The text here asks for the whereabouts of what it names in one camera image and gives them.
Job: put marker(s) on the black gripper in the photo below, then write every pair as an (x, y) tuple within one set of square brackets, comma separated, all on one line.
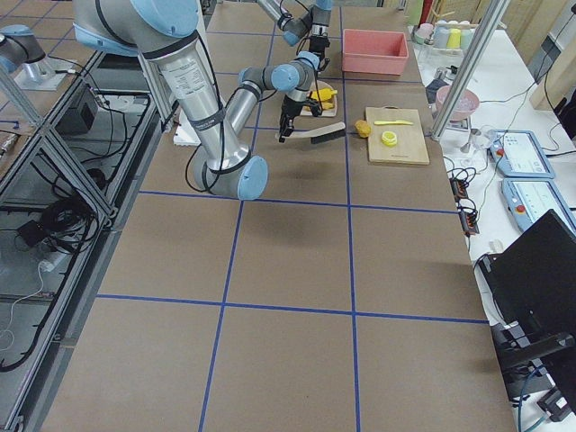
[(288, 110), (319, 44)]

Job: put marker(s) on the yellow toy corn cob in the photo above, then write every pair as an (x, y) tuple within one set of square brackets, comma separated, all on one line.
[(323, 94)]

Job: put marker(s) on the wooden hand brush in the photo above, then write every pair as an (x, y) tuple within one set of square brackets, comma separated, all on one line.
[(320, 135)]

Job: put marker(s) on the brown toy potato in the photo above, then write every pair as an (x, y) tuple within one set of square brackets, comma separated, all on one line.
[(363, 129)]

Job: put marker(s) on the orange toy ginger piece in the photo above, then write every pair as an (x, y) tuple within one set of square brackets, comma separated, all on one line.
[(324, 106)]

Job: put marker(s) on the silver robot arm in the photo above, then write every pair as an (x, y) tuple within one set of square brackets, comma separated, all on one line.
[(311, 26), (166, 34)]

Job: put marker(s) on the pink plastic bin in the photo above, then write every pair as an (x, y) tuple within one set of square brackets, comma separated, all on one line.
[(374, 52)]

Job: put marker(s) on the yellow plastic knife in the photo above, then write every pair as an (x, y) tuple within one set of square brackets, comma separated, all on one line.
[(394, 122)]

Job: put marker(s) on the yellow lemon slice toy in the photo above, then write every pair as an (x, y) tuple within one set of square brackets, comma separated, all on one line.
[(389, 138)]

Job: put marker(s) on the wooden cutting board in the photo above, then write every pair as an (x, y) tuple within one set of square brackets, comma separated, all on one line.
[(411, 148)]

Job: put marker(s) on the stack of coloured cups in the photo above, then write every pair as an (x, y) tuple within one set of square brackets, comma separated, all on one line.
[(445, 35)]

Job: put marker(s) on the pink bowl with ice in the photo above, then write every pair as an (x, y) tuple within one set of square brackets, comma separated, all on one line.
[(466, 106)]

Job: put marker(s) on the upper blue teach pendant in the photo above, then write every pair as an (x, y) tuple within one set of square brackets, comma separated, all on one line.
[(517, 153)]

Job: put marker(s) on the blue teach pendant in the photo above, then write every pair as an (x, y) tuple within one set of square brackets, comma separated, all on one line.
[(528, 199), (517, 153)]

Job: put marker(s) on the lower blue teach pendant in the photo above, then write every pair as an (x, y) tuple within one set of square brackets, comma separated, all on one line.
[(528, 199)]

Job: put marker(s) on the black monitor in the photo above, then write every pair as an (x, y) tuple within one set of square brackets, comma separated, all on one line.
[(533, 284)]

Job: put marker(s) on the aluminium frame post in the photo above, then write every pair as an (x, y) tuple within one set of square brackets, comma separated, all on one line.
[(482, 36)]

